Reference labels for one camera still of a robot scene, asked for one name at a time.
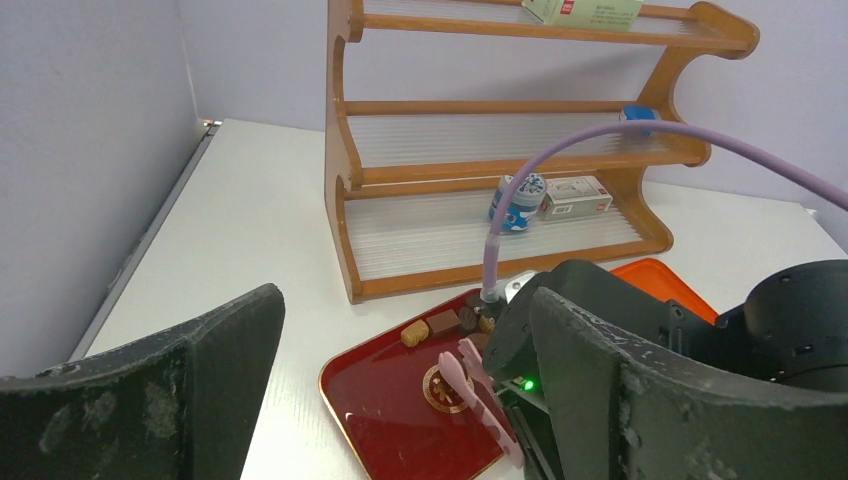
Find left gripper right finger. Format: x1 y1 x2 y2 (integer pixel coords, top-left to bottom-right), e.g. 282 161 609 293
529 288 847 479

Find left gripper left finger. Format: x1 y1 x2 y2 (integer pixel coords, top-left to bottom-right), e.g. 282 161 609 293
1 284 285 479

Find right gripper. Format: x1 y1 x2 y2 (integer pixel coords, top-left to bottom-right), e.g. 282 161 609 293
482 260 683 479

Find pink tongs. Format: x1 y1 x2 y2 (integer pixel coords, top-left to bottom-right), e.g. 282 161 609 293
437 337 526 470

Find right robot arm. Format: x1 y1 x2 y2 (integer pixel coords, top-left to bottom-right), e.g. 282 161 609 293
482 260 847 479

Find brown rectangular chocolate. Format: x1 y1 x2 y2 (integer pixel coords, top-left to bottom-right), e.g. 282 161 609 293
425 310 462 337

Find tan ridged chocolate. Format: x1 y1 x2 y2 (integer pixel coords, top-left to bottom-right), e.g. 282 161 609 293
400 320 430 348

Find orange box lid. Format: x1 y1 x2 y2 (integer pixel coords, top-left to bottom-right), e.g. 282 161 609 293
611 258 719 325

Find blue lidded jar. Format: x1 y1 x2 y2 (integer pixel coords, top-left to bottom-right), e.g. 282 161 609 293
502 173 547 232

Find white red small box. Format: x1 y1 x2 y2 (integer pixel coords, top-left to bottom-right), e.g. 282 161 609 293
539 176 613 221

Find wooden three-tier shelf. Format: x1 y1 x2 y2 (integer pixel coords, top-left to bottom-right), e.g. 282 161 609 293
323 1 760 302

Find blue cube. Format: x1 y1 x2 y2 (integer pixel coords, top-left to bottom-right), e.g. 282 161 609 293
619 104 662 121

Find white green box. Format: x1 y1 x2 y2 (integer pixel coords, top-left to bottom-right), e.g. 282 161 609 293
521 0 644 32

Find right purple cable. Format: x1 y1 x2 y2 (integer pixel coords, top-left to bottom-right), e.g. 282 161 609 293
480 119 848 305

